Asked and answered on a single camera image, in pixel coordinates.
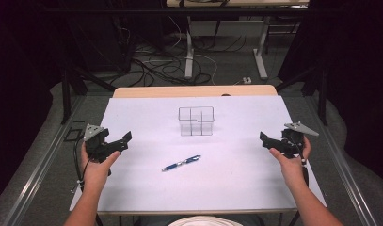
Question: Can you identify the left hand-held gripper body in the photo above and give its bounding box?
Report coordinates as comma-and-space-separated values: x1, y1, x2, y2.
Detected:
83, 123, 121, 164

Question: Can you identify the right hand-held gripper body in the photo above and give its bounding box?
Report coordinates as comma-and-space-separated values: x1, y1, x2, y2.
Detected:
274, 121, 320, 159

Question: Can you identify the person's left hand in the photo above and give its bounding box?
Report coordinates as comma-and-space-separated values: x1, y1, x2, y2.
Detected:
80, 140, 121, 190

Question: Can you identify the person's right hand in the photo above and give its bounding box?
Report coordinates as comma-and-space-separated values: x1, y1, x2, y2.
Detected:
268, 136, 312, 190

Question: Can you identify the black metal stand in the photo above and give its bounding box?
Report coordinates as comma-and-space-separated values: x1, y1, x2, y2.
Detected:
59, 6, 118, 125
275, 6, 329, 126

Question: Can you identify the blue and silver pen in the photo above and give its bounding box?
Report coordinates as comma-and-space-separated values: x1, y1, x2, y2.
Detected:
161, 154, 202, 173

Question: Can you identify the clear plastic organizer box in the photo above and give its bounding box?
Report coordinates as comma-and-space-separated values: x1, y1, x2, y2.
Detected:
178, 105, 215, 137

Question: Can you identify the white desk leg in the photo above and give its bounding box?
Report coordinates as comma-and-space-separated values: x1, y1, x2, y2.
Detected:
252, 17, 272, 80
184, 15, 195, 79

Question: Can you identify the wooden table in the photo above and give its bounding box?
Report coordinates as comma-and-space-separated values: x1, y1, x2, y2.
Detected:
112, 84, 279, 99

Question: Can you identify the white table mat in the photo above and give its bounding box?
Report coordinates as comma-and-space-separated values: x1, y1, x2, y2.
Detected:
69, 95, 327, 216

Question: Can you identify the black frame on floor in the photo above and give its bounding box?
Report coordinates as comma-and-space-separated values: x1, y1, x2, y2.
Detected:
62, 120, 88, 143

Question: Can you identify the right hand-held gripper cable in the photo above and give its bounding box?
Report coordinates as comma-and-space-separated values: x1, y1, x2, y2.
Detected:
289, 137, 310, 189

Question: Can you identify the hand-held gripper cable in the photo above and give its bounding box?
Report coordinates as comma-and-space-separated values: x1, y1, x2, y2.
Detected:
71, 137, 93, 194
289, 137, 310, 189

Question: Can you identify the left hand-held gripper cable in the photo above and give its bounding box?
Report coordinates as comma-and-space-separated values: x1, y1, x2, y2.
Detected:
71, 137, 93, 194

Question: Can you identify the metal floor rail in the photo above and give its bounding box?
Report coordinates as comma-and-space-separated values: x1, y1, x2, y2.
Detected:
0, 95, 87, 226
305, 95, 379, 226

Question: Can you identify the tangle of floor cables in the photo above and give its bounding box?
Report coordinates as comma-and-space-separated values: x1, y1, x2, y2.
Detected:
110, 15, 248, 89

